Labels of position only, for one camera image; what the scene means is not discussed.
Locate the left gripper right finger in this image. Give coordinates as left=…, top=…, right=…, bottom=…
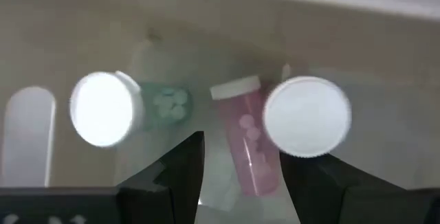
left=279, top=152, right=366, bottom=224

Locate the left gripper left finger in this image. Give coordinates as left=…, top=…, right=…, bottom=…
left=118, top=131, right=206, bottom=224

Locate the pink pill bottle white cap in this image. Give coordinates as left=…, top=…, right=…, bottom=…
left=209, top=75, right=286, bottom=197
left=261, top=75, right=353, bottom=159

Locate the green pill bottle white cap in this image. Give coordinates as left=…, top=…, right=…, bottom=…
left=68, top=69, right=194, bottom=148

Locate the clear plastic bin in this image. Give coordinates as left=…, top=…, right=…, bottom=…
left=0, top=0, right=440, bottom=224

